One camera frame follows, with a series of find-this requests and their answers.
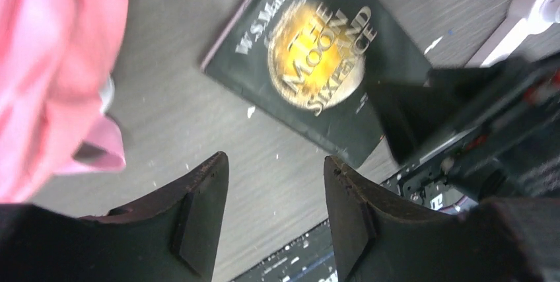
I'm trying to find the Moon and Sixpence book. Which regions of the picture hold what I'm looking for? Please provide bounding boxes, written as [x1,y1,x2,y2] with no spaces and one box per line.
[201,0,431,168]

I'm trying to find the white metal clothes rack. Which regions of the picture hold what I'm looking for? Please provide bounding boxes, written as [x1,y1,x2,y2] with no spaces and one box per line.
[466,0,559,67]

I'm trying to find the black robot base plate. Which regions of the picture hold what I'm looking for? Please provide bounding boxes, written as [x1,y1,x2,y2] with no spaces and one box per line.
[233,220,338,282]

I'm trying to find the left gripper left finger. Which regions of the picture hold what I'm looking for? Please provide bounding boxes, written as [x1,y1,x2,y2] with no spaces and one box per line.
[1,152,229,281]

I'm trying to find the pink student backpack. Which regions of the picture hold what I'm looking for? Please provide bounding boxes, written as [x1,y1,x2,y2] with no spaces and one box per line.
[1,0,128,203]

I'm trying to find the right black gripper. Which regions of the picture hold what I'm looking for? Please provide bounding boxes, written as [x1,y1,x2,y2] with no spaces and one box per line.
[367,53,559,203]

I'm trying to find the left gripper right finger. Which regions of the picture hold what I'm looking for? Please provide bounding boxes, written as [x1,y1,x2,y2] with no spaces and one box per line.
[324,156,559,281]

